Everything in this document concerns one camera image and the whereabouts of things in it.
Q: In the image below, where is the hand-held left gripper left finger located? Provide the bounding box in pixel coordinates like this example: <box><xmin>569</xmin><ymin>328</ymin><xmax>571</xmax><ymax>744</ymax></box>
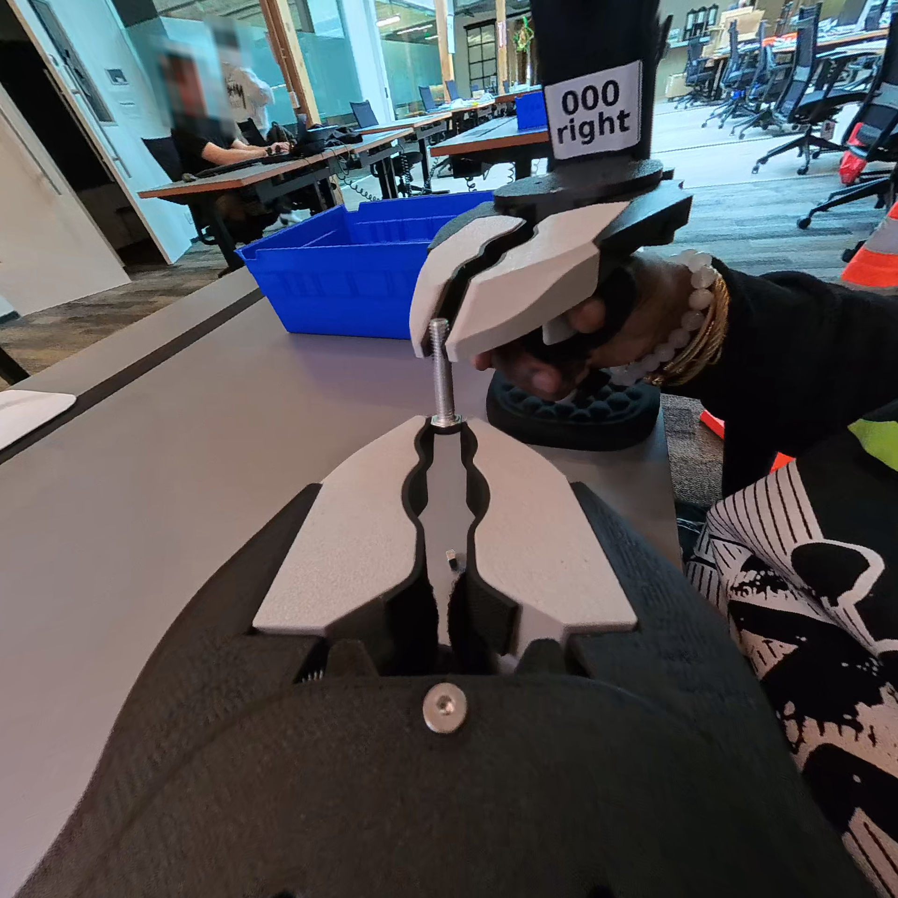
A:
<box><xmin>253</xmin><ymin>416</ymin><xmax>440</xmax><ymax>660</ymax></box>

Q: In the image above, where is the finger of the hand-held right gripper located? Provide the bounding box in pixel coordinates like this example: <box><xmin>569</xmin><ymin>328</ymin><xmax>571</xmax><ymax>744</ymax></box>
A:
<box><xmin>409</xmin><ymin>214</ymin><xmax>527</xmax><ymax>360</ymax></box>
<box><xmin>444</xmin><ymin>201</ymin><xmax>632</xmax><ymax>363</ymax></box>

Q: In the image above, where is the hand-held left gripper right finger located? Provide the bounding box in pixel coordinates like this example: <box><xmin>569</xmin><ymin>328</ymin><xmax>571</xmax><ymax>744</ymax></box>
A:
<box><xmin>456</xmin><ymin>416</ymin><xmax>637</xmax><ymax>660</ymax></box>

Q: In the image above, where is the long thin silver bolt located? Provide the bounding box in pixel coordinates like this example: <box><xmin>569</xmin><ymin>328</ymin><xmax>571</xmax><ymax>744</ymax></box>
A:
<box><xmin>426</xmin><ymin>318</ymin><xmax>464</xmax><ymax>432</ymax></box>

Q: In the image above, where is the person's right forearm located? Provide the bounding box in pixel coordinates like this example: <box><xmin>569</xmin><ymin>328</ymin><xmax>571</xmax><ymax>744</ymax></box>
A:
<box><xmin>695</xmin><ymin>260</ymin><xmax>898</xmax><ymax>495</ymax></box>

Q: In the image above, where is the wooden office desk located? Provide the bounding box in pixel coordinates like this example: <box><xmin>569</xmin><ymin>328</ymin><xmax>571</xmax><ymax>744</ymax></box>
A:
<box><xmin>428</xmin><ymin>116</ymin><xmax>551</xmax><ymax>183</ymax></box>
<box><xmin>137</xmin><ymin>127</ymin><xmax>415</xmax><ymax>275</ymax></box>

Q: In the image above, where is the black round cushion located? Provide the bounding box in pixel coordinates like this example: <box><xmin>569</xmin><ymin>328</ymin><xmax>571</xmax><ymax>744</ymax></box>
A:
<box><xmin>486</xmin><ymin>368</ymin><xmax>663</xmax><ymax>453</ymax></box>

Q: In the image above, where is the small red object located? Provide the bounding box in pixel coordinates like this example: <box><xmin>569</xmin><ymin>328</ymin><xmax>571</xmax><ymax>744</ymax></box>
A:
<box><xmin>698</xmin><ymin>407</ymin><xmax>794</xmax><ymax>474</ymax></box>

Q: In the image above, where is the wooden pillar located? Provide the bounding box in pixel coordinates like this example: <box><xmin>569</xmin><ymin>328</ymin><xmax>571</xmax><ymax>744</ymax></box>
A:
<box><xmin>260</xmin><ymin>0</ymin><xmax>321</xmax><ymax>124</ymax></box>

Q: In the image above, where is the black printed shirt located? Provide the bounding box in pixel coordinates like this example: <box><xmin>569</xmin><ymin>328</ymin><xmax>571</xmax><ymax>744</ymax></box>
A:
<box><xmin>688</xmin><ymin>407</ymin><xmax>898</xmax><ymax>898</ymax></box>

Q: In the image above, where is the orange traffic cone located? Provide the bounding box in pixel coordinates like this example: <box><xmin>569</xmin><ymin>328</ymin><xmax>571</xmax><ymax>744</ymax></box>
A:
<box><xmin>840</xmin><ymin>204</ymin><xmax>898</xmax><ymax>291</ymax></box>

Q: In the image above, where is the white sign stand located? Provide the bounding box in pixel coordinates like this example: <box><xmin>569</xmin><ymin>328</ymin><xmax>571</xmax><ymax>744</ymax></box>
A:
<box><xmin>0</xmin><ymin>389</ymin><xmax>78</xmax><ymax>453</ymax></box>

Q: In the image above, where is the white bead bracelet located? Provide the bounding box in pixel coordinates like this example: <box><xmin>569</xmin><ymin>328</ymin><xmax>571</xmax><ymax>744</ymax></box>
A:
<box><xmin>607</xmin><ymin>250</ymin><xmax>719</xmax><ymax>390</ymax></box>

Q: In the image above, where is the gold bracelet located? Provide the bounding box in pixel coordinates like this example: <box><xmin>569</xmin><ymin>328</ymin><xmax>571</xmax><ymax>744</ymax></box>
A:
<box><xmin>653</xmin><ymin>270</ymin><xmax>732</xmax><ymax>390</ymax></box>

